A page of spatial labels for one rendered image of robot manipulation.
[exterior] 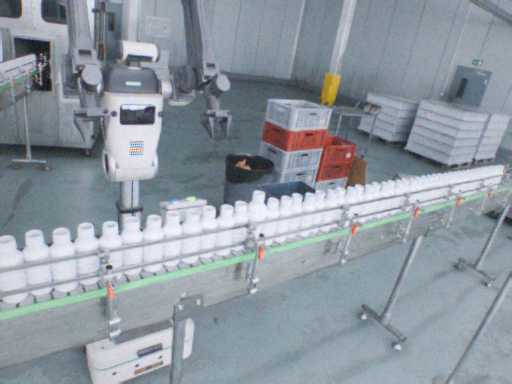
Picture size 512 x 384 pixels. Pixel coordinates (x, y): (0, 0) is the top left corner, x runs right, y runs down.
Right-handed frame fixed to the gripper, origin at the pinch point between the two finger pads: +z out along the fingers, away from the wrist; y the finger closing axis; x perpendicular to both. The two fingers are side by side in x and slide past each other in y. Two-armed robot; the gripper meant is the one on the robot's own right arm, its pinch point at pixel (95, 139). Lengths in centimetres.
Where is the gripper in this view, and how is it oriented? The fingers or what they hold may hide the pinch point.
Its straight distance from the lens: 122.3
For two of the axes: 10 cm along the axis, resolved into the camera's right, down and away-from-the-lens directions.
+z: 1.7, 9.8, 0.4
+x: -5.2, 0.6, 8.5
